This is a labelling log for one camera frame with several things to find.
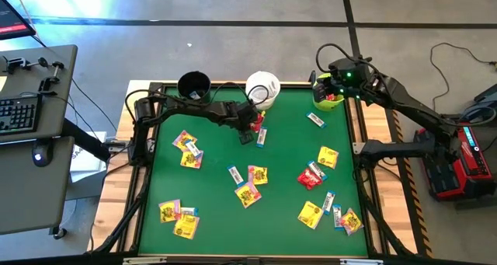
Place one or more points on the black keyboard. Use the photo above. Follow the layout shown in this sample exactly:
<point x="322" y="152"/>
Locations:
<point x="19" y="113"/>

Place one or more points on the white blue candy bar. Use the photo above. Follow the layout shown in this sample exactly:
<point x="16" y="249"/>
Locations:
<point x="317" y="170"/>
<point x="189" y="211"/>
<point x="235" y="175"/>
<point x="261" y="137"/>
<point x="195" y="95"/>
<point x="328" y="202"/>
<point x="315" y="120"/>
<point x="337" y="217"/>
<point x="193" y="148"/>

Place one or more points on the yellow black hazard strip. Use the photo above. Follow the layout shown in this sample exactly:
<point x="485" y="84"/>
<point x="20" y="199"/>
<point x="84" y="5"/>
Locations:
<point x="422" y="226"/>

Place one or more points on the black computer mouse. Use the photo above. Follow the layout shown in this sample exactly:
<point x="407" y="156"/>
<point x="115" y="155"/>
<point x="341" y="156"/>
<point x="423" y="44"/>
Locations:
<point x="40" y="156"/>

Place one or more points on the black plastic bucket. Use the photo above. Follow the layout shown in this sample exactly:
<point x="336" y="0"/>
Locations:
<point x="192" y="82"/>

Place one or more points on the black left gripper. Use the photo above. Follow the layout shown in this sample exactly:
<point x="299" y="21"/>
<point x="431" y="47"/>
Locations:
<point x="242" y="115"/>

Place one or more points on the dark grey computer desk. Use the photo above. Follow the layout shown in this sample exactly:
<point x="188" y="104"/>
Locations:
<point x="64" y="117"/>

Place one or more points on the black camera post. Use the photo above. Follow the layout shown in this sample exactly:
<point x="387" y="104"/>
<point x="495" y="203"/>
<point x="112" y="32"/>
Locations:
<point x="311" y="77"/>

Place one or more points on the white plastic bucket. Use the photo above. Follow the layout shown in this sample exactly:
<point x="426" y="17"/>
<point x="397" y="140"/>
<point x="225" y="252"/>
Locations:
<point x="264" y="80"/>

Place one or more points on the black equipment case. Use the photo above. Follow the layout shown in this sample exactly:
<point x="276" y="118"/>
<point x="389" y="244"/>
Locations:
<point x="485" y="102"/>

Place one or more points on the grey metal mounting plate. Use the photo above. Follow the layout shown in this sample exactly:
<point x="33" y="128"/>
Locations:
<point x="359" y="147"/>

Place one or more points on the silver metal bracket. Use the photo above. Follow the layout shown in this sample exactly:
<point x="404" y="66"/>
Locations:
<point x="361" y="262"/>
<point x="144" y="260"/>

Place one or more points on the red black power station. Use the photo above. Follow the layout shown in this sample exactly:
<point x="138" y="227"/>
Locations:
<point x="466" y="171"/>

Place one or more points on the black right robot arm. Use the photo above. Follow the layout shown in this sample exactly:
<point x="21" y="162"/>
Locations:
<point x="407" y="102"/>

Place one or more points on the grey side table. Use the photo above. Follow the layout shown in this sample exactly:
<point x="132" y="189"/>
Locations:
<point x="50" y="210"/>

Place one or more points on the green plastic bucket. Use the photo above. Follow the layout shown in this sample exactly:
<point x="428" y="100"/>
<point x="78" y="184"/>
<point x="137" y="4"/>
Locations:
<point x="328" y="105"/>

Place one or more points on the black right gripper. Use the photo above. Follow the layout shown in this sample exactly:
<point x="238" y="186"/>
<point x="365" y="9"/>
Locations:
<point x="347" y="78"/>

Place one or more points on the black desk clamp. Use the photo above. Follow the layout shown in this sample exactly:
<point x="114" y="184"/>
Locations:
<point x="52" y="78"/>
<point x="15" y="64"/>

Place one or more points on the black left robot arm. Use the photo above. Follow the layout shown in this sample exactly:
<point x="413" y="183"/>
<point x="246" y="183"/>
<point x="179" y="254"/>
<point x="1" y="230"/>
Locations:
<point x="186" y="107"/>

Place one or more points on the black computer monitor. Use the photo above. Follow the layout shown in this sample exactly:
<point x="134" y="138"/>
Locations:
<point x="11" y="20"/>

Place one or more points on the red Skittles candy packet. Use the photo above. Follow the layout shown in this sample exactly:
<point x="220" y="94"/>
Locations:
<point x="331" y="98"/>
<point x="258" y="123"/>
<point x="309" y="178"/>

